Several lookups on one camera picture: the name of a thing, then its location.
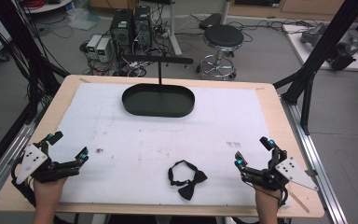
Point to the aluminium rail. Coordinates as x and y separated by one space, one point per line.
3 161
318 165

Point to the grey device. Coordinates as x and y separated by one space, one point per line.
313 33

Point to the black device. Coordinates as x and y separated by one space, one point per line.
343 56

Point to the black oval tray stand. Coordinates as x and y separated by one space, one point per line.
158 101

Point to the clear plastic bag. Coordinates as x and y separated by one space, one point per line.
81 18

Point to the black bow tie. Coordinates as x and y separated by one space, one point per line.
186 181

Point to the black round stool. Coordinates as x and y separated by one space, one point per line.
223 46

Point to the white foam mat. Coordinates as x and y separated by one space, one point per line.
155 140

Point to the white floor board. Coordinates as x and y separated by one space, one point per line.
320 49

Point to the white desk leg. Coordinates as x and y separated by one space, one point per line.
174 29

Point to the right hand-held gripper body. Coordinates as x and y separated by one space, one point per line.
287 169

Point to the black computer tower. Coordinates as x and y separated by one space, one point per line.
143 26
121 29

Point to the person's left hand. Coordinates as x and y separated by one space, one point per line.
48 188

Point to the black metal frame strut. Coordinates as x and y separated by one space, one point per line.
317 59
18 46

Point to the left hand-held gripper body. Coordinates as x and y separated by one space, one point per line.
32 160

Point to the person's right hand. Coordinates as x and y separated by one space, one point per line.
266 197

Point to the black flat pad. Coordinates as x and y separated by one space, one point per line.
209 21

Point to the white power supply box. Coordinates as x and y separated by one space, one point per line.
103 49
93 46

